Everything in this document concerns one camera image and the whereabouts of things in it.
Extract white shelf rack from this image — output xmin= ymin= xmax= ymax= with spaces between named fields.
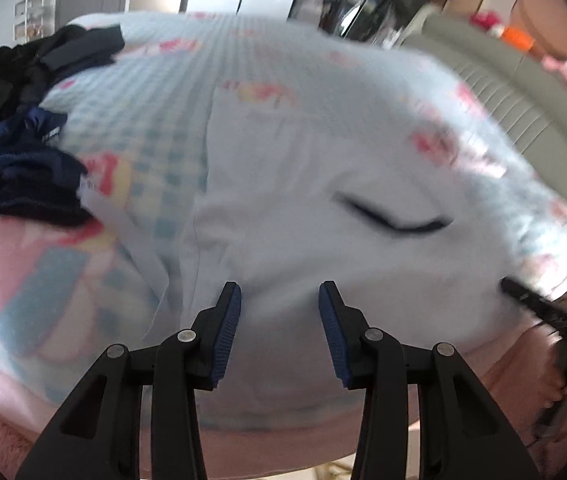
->
xmin=12 ymin=0 xmax=60 ymax=42

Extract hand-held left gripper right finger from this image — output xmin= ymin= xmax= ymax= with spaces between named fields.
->
xmin=317 ymin=281 xmax=544 ymax=480

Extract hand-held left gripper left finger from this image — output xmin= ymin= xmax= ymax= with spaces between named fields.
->
xmin=16 ymin=281 xmax=243 ymax=480

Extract person's pink fleece robe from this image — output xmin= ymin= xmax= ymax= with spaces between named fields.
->
xmin=0 ymin=319 xmax=567 ymax=480

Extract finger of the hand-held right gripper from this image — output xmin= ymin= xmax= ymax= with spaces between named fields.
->
xmin=501 ymin=276 xmax=567 ymax=334

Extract navy white-striped garment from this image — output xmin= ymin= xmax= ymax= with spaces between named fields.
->
xmin=0 ymin=104 xmax=98 ymax=229

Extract orange plush toy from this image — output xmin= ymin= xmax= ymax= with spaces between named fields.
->
xmin=500 ymin=25 xmax=537 ymax=54

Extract black pants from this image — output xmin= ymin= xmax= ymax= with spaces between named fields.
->
xmin=38 ymin=26 xmax=126 ymax=69

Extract printed checkered blanket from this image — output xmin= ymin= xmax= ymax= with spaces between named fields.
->
xmin=0 ymin=10 xmax=567 ymax=438

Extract red plush toy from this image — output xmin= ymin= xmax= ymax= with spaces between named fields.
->
xmin=470 ymin=9 xmax=505 ymax=37

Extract dark open closet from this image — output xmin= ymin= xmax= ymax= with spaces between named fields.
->
xmin=287 ymin=0 xmax=445 ymax=50

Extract black jacket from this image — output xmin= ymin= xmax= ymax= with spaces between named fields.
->
xmin=0 ymin=25 xmax=92 ymax=147

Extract white shirt navy collar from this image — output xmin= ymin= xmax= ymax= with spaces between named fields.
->
xmin=152 ymin=84 xmax=557 ymax=413

